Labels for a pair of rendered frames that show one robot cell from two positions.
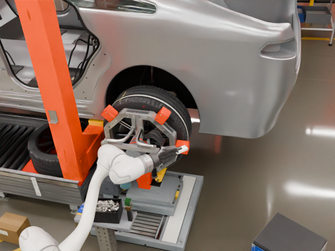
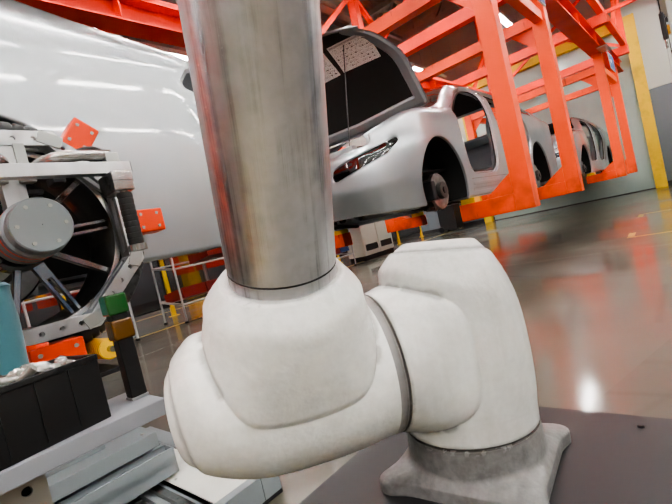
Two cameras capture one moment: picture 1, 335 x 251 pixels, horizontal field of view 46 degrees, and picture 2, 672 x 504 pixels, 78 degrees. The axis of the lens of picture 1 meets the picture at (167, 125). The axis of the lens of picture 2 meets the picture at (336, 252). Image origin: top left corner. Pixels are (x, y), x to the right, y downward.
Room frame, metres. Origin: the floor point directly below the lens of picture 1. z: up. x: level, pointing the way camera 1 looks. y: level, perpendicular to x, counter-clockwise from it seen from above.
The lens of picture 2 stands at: (1.14, 0.86, 0.67)
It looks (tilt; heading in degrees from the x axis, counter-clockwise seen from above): 2 degrees down; 295
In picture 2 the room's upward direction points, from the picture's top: 13 degrees counter-clockwise
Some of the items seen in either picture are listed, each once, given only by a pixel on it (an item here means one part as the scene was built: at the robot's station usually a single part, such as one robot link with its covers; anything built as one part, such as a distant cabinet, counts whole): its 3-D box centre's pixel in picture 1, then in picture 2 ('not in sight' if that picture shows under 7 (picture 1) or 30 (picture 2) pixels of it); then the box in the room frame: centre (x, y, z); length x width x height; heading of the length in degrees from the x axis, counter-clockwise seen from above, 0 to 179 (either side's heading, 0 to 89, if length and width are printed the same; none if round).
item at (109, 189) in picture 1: (116, 177); not in sight; (2.55, 0.47, 0.26); 0.42 x 0.18 x 0.35; 163
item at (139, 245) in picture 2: (153, 168); (130, 220); (2.02, 0.11, 0.83); 0.04 x 0.04 x 0.16
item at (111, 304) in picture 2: (127, 201); (113, 304); (1.89, 0.30, 0.64); 0.04 x 0.04 x 0.04; 73
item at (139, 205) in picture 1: (151, 193); (65, 494); (2.46, 0.18, 0.13); 0.50 x 0.36 x 0.10; 73
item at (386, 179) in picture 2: not in sight; (428, 149); (2.09, -4.71, 1.49); 4.95 x 1.86 x 1.59; 73
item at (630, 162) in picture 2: not in sight; (609, 124); (-1.03, -11.04, 1.75); 0.68 x 0.16 x 2.45; 163
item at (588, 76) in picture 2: not in sight; (529, 102); (0.60, -9.52, 2.54); 2.58 x 0.12 x 0.42; 163
